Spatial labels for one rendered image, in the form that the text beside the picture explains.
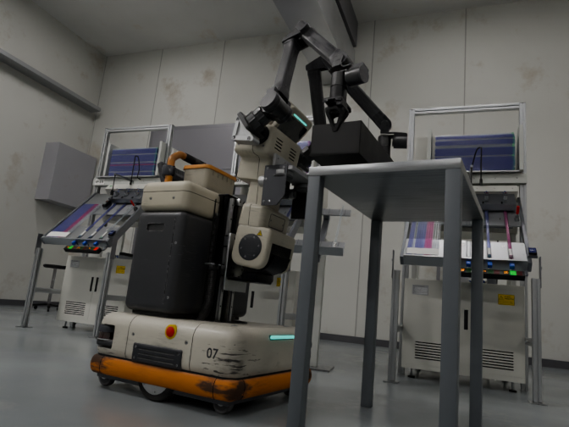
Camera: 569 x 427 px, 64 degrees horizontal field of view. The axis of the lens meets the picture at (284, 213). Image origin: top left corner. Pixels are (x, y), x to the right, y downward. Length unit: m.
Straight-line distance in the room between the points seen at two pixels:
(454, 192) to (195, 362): 0.98
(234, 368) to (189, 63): 6.85
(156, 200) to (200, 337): 0.60
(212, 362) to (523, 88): 5.52
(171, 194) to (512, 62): 5.39
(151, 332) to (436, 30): 5.89
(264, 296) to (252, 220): 1.62
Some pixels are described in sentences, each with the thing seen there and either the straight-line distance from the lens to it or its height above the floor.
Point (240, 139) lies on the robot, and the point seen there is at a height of 0.96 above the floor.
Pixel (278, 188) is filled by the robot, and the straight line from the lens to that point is 1.73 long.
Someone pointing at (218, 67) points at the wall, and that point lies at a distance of 7.69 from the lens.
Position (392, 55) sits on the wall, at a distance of 6.78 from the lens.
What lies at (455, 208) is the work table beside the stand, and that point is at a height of 0.66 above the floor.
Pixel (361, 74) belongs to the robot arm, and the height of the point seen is 1.11.
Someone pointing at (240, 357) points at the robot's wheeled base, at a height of 0.19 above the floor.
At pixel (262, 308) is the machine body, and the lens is 3.35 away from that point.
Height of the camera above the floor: 0.37
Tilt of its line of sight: 11 degrees up
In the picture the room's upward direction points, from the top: 6 degrees clockwise
